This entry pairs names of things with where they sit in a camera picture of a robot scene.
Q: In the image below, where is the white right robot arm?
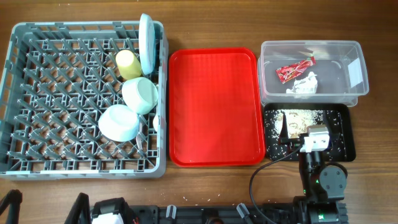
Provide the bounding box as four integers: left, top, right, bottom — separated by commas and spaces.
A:
279, 116, 348, 223

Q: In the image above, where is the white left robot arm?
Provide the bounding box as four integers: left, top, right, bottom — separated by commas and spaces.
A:
1, 189, 139, 224

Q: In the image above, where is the white plastic spoon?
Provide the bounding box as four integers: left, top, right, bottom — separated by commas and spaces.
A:
152, 114, 159, 132

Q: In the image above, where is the light blue bowl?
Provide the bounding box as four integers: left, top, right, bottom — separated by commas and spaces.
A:
98, 105, 139, 142

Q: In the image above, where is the black tray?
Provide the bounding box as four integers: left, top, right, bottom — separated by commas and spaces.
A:
263, 103, 356, 162

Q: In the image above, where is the red candy wrapper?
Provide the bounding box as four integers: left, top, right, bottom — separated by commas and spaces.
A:
275, 57, 316, 84

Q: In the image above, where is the grey dishwasher rack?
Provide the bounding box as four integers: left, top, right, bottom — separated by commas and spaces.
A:
1, 21, 169, 180

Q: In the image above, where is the light blue plate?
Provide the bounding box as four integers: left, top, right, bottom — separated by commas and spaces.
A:
139, 14, 156, 75

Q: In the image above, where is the white napkin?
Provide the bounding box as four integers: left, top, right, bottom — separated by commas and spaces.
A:
286, 72, 318, 94

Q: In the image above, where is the red plastic tray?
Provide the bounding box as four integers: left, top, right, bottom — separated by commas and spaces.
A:
169, 47, 266, 167

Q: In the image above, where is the yellow plastic cup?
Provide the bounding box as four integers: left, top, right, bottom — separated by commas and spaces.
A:
116, 50, 142, 80

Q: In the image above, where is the clear plastic bin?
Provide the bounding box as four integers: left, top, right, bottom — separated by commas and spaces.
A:
257, 40, 369, 106

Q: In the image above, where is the green bowl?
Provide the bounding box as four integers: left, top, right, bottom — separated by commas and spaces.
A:
122, 77, 158, 114

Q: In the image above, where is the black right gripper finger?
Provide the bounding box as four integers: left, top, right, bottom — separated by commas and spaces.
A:
323, 110, 340, 140
279, 112, 289, 139

